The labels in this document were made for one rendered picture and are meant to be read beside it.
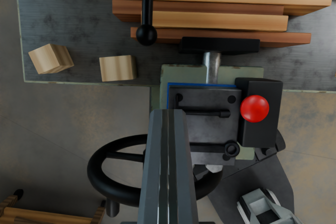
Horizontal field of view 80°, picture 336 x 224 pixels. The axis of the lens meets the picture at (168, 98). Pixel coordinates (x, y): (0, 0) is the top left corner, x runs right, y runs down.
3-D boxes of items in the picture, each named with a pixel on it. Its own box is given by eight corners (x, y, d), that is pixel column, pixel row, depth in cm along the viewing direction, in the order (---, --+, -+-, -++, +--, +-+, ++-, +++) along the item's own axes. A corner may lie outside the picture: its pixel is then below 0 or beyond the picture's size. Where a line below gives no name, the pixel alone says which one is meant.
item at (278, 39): (138, 42, 32) (130, 37, 26) (138, 34, 32) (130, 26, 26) (281, 47, 32) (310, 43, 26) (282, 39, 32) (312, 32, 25)
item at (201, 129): (165, 151, 29) (164, 171, 24) (167, 74, 27) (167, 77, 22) (256, 154, 29) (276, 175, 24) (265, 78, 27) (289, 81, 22)
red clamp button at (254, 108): (237, 120, 23) (240, 123, 22) (240, 93, 22) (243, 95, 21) (264, 121, 23) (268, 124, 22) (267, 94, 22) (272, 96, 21)
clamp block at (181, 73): (158, 135, 38) (155, 157, 29) (160, 63, 36) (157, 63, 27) (237, 138, 38) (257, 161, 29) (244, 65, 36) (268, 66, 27)
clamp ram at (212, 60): (176, 90, 33) (179, 100, 24) (178, 43, 32) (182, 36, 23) (231, 92, 33) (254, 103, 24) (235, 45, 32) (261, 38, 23)
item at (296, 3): (137, 10, 32) (131, -1, 26) (138, -1, 31) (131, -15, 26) (302, 15, 31) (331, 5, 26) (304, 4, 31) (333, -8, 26)
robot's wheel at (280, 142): (261, 111, 122) (267, 133, 132) (253, 115, 122) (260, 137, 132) (283, 132, 105) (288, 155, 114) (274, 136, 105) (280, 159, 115)
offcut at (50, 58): (74, 65, 33) (60, 65, 29) (55, 73, 33) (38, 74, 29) (66, 45, 33) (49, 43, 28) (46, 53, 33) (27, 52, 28)
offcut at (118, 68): (137, 77, 33) (133, 79, 29) (109, 79, 33) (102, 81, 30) (135, 55, 33) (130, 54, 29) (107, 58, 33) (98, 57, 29)
